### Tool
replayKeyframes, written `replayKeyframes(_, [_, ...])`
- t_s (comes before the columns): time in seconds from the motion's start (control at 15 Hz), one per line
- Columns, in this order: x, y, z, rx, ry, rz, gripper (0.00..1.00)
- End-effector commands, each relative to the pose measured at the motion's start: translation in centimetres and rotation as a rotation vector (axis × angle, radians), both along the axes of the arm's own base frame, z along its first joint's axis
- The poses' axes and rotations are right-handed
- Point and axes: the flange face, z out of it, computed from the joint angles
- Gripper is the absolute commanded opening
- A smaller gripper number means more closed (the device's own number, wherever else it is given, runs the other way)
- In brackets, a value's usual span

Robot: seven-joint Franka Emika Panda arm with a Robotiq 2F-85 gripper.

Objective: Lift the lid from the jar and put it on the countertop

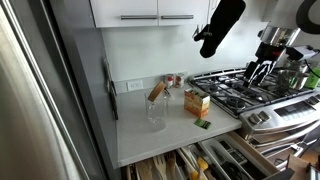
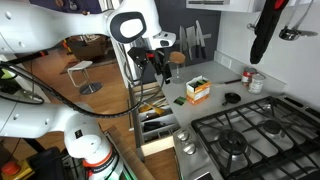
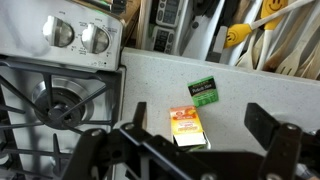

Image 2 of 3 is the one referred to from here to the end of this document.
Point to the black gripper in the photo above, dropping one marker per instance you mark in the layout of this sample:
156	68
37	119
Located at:
159	58

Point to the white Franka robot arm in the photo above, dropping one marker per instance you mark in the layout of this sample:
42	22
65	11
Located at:
33	23

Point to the small green black packet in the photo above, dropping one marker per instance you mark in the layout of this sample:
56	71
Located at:
180	101

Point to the yellow utensil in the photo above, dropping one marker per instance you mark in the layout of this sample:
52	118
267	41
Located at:
153	108

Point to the orange and white cardboard box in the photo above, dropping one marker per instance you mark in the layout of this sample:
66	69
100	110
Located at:
198	90

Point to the wide steel cleaver knife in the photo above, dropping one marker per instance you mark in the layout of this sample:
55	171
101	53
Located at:
190	38

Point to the open white utensil drawer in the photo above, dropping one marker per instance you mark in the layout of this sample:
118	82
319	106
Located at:
156	123

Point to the magnetic knife strip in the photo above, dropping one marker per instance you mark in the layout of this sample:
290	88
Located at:
206	36

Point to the silver stove knob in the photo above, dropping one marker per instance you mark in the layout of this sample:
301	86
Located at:
182	135
189	148

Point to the small black cast-iron skillet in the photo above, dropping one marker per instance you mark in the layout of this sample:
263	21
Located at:
232	98

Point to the white bar stool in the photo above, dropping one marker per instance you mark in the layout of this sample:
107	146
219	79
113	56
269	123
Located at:
81	66

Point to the red label tin can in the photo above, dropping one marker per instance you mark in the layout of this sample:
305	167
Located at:
247	75

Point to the white label tin can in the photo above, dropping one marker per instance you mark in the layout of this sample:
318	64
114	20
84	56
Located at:
256	84

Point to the hanging metal utensil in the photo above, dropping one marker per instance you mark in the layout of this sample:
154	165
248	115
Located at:
251	26

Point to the black oven mitt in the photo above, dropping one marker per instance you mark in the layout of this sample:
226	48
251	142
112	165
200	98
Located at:
265	30

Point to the stainless gas cooktop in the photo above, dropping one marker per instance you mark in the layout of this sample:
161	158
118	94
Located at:
253	140

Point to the metal ladle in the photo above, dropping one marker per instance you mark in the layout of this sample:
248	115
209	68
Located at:
290	33

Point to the black box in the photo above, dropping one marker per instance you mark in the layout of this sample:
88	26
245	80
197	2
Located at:
46	166

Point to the red emergency stop button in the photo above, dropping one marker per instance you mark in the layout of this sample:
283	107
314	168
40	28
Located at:
10	168

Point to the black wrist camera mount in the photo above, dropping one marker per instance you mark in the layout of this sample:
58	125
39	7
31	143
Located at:
138	56

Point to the white wall outlet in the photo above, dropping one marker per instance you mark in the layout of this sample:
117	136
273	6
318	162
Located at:
226	62

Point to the white wall cabinet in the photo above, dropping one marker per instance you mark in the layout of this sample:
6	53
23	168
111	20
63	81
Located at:
233	6

